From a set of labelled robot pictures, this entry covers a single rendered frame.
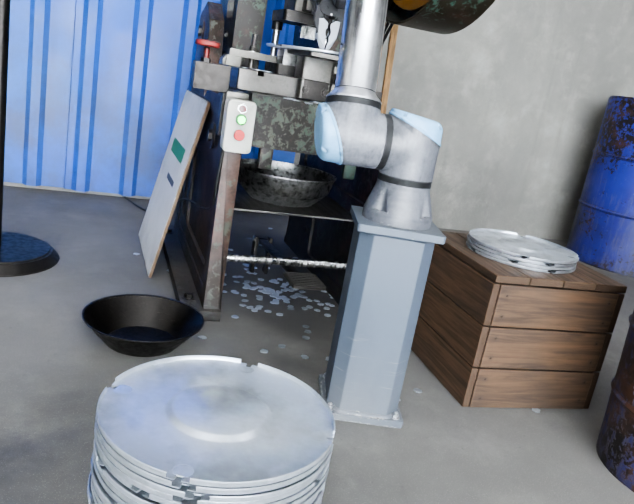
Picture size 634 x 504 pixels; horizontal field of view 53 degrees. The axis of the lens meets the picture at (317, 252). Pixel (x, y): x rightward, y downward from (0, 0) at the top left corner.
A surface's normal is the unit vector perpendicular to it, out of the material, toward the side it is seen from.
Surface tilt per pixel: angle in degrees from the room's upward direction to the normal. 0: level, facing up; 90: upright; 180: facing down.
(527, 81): 90
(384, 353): 90
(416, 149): 90
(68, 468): 0
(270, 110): 90
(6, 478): 0
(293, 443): 0
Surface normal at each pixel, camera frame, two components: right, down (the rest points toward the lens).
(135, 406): 0.17, -0.95
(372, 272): 0.03, 0.28
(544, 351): 0.26, 0.30
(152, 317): 0.15, -0.42
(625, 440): -0.96, -0.05
